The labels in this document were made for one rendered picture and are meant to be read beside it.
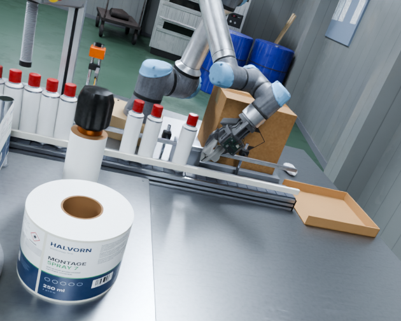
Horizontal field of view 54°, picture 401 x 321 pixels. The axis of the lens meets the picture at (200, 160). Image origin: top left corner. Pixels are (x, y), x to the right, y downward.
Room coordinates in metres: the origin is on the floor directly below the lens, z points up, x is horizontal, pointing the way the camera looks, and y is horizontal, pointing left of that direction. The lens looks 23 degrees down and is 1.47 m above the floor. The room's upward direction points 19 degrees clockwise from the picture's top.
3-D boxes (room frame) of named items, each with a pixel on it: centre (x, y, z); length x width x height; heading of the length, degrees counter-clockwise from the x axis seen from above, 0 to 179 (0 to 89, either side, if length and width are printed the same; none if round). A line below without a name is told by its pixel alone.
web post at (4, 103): (0.89, 0.51, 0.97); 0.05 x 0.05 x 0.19
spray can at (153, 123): (1.19, 0.18, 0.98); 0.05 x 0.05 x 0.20
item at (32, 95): (1.09, 0.54, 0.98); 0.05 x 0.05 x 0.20
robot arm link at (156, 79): (1.51, 0.27, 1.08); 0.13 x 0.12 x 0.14; 135
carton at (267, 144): (1.59, -0.13, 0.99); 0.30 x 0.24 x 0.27; 106
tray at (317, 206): (1.39, -0.53, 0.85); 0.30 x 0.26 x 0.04; 106
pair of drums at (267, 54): (6.33, -0.19, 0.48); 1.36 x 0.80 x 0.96; 96
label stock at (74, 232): (0.62, 0.18, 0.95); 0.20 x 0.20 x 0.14
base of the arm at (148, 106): (1.50, 0.28, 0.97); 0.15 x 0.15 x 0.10
